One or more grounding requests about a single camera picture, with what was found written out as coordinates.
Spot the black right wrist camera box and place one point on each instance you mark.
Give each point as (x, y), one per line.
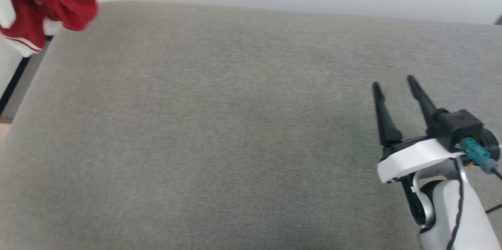
(457, 124)

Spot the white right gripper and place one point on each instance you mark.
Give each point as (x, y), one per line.
(415, 157)

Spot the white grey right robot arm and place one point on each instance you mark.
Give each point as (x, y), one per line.
(478, 222)

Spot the black skirting strip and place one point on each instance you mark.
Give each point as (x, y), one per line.
(17, 80)

